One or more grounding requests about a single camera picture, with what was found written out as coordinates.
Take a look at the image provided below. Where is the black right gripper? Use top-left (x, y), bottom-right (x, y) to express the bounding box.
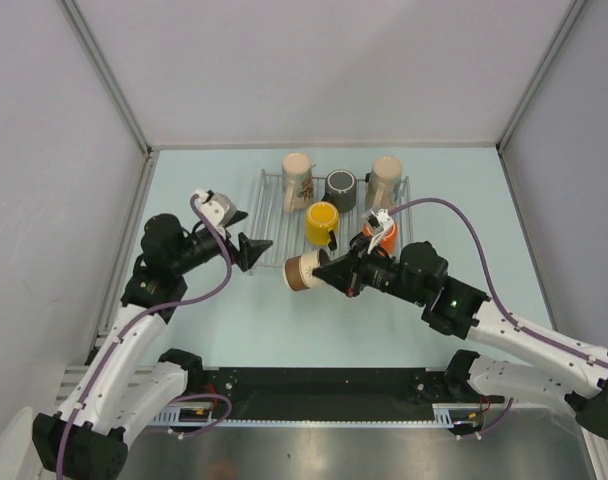
top-left (313, 236), bottom-right (426, 305)

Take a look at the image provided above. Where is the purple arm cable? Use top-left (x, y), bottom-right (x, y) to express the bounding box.
top-left (386, 197), bottom-right (608, 440)
top-left (54, 195), bottom-right (234, 476)

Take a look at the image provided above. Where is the silver wire dish rack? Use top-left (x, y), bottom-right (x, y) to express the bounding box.
top-left (249, 169), bottom-right (414, 271)

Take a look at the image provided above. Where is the yellow mug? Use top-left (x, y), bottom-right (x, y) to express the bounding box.
top-left (305, 201), bottom-right (340, 251)

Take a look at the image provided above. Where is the beige decorated mug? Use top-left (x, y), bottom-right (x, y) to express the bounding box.
top-left (282, 152), bottom-right (314, 214)

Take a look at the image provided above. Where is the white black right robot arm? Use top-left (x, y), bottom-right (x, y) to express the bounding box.
top-left (312, 234), bottom-right (608, 440)

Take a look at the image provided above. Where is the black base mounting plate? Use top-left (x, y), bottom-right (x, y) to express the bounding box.
top-left (186, 367), bottom-right (504, 422)

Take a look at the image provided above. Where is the dark green mug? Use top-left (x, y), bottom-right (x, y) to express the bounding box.
top-left (322, 169), bottom-right (357, 214)

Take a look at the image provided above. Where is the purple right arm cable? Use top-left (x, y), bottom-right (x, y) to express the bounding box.
top-left (386, 197), bottom-right (608, 440)

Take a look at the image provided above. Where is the beige plain mug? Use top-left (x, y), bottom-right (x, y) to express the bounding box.
top-left (365, 156), bottom-right (403, 210)

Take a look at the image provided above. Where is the orange mug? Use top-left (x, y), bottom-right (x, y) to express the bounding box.
top-left (363, 223), bottom-right (398, 256)

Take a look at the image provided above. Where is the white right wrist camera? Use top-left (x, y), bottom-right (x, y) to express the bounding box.
top-left (364, 209), bottom-right (395, 253)

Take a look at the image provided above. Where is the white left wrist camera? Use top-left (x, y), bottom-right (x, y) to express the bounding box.
top-left (190, 189), bottom-right (238, 238)

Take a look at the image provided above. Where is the stainless steel cup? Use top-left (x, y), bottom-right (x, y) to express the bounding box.
top-left (282, 249), bottom-right (330, 292)

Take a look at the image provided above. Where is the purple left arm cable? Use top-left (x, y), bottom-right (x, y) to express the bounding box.
top-left (54, 195), bottom-right (234, 476)

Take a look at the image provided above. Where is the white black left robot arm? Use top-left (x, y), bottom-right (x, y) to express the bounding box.
top-left (32, 203), bottom-right (272, 479)

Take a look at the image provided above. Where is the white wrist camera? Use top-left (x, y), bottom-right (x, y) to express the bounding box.
top-left (364, 209), bottom-right (395, 253)
top-left (190, 189), bottom-right (238, 238)

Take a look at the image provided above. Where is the white slotted cable duct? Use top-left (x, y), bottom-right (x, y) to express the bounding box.
top-left (149, 405), bottom-right (482, 430)

